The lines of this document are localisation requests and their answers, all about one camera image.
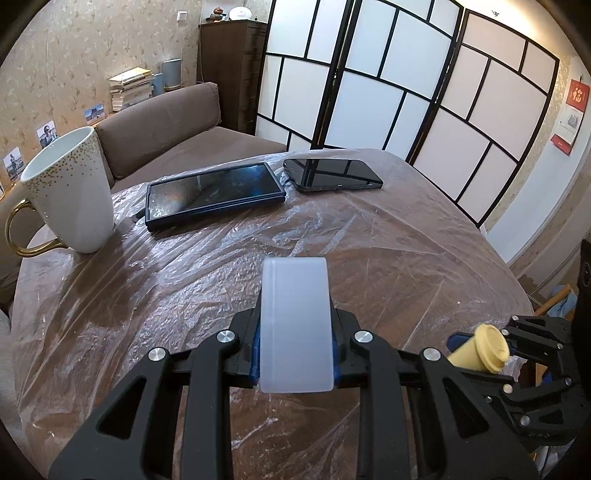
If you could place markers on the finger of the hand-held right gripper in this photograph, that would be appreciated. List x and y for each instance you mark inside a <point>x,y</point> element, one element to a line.
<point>540,332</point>
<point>540,410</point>

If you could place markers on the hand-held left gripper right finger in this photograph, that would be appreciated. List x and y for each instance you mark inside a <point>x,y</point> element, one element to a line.
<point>344,346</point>

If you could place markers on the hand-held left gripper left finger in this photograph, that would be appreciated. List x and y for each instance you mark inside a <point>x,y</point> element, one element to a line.
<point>255,360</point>

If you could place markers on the white translucent plastic box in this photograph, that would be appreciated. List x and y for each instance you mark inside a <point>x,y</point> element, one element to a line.
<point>295,323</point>

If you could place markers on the small yellow bottle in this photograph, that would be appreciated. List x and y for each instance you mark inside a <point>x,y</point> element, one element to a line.
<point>485,348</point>

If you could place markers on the blue cloth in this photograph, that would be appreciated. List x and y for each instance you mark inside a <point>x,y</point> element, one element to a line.
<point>565,300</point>

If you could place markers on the wooden chair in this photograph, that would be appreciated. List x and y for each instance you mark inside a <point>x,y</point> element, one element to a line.
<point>540,307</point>

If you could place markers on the black smartphone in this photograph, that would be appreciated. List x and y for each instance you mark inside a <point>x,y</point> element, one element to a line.
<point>332,173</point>

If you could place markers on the black tablet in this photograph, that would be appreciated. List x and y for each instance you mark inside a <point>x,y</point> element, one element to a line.
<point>212,189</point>

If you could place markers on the brown sofa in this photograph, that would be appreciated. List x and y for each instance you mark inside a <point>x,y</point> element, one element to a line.
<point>184,143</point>

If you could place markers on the black framed folding screen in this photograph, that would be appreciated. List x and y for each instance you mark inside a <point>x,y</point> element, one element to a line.
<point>369,106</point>

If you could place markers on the beige cloth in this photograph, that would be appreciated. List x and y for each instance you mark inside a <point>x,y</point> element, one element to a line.
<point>9,364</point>

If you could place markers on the dark wooden cabinet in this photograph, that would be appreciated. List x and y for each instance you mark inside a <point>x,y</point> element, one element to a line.
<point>226,69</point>

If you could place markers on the small light blue bin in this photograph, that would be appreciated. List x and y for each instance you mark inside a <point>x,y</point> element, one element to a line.
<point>158,84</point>

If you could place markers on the stack of books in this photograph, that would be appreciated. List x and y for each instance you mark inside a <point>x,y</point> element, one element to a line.
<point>131,90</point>

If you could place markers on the grey cylindrical air purifier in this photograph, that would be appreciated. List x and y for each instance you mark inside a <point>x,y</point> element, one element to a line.
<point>171,74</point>

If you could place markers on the white round lamp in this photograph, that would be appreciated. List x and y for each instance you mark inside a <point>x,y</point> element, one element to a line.
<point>240,14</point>

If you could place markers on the brown ornament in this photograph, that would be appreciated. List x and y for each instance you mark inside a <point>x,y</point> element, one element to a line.
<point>216,15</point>

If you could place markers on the red wall calendar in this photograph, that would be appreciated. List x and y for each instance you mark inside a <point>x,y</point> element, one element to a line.
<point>577,97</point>

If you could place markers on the building wall photo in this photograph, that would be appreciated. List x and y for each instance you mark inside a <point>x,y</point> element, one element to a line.
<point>94,113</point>

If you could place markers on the portrait wall photo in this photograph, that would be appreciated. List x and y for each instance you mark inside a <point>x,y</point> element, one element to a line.
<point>47,134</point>

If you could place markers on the standing figure wall photo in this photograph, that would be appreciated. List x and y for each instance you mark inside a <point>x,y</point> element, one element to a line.
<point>14,164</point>

